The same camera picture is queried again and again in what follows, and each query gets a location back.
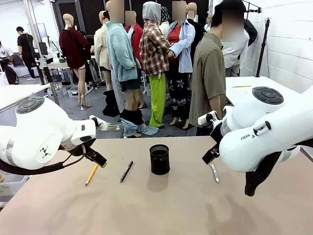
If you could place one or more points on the silver pen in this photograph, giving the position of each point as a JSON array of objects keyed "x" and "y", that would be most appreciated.
[{"x": 214, "y": 172}]

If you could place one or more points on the black mesh pen holder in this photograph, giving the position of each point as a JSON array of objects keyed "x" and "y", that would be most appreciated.
[{"x": 159, "y": 161}]

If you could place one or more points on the mannequin in black coat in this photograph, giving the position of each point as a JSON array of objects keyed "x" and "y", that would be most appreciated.
[{"x": 198, "y": 31}]

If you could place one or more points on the mannequin in maroon hoodie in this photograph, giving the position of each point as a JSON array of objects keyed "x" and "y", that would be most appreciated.
[{"x": 73, "y": 49}]

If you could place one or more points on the mannequin in plaid shirt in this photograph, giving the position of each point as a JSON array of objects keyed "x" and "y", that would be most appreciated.
[{"x": 154, "y": 54}]

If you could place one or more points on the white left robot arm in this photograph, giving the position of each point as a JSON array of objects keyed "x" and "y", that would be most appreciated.
[{"x": 36, "y": 132}]

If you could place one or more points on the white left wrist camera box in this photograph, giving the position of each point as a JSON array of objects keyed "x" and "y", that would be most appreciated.
[{"x": 97, "y": 120}]

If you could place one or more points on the grey metal pole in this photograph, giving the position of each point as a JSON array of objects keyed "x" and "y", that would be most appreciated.
[{"x": 41, "y": 49}]

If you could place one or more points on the mannequin in light blue fleece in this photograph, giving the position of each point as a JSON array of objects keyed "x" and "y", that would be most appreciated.
[{"x": 121, "y": 54}]

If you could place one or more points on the plain white table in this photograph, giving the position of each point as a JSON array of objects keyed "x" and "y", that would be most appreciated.
[{"x": 17, "y": 94}]

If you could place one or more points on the person in white T-shirt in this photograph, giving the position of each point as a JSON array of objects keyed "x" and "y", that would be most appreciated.
[{"x": 6, "y": 52}]

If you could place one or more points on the orange pencil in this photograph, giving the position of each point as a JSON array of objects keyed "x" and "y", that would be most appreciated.
[{"x": 242, "y": 86}]

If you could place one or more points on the mannequin in cream shirt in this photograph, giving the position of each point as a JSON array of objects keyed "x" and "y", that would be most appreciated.
[{"x": 100, "y": 46}]

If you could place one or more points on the mannequin in black jacket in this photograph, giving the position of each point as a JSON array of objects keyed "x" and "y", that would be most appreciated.
[{"x": 252, "y": 31}]

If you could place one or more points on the grey plastic crate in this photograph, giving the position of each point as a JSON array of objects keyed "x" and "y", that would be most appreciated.
[{"x": 73, "y": 92}]

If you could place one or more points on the grey mannequin base plate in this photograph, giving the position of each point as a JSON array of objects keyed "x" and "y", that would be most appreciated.
[{"x": 111, "y": 127}]

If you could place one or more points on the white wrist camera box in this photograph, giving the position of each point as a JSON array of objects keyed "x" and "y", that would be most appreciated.
[
  {"x": 97, "y": 120},
  {"x": 206, "y": 118}
]

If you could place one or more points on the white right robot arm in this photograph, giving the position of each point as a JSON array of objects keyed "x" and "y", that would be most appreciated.
[{"x": 264, "y": 137}]

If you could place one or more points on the mannequin in blue shirt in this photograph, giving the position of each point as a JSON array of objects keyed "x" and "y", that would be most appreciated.
[{"x": 182, "y": 54}]

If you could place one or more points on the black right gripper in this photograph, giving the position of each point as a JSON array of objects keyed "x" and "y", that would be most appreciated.
[{"x": 217, "y": 133}]

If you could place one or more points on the mannequin in red jacket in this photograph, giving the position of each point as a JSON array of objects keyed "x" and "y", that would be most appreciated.
[{"x": 137, "y": 36}]

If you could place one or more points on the person in olive shirt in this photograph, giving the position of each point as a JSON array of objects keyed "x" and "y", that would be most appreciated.
[{"x": 207, "y": 73}]

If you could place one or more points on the man in black T-shirt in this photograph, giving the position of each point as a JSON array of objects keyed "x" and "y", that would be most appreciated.
[{"x": 25, "y": 46}]

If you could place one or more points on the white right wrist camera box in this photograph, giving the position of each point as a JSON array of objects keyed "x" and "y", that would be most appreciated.
[{"x": 206, "y": 118}]

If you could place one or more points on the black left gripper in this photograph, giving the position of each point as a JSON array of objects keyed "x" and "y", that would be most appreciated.
[{"x": 84, "y": 147}]

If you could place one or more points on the black cap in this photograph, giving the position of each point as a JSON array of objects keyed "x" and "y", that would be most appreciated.
[{"x": 230, "y": 6}]

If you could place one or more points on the yellow pencil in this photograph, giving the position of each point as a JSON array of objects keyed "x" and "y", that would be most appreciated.
[{"x": 91, "y": 174}]

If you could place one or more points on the mannequin in white shirt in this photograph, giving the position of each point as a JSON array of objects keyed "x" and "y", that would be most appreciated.
[{"x": 234, "y": 54}]

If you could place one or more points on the black pen with blue cap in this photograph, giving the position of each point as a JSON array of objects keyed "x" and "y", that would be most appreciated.
[{"x": 126, "y": 171}]

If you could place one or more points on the black tripod stand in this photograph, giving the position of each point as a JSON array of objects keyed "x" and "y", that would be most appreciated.
[{"x": 263, "y": 46}]

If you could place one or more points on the black backpack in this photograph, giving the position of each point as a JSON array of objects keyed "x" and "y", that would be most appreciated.
[{"x": 11, "y": 74}]

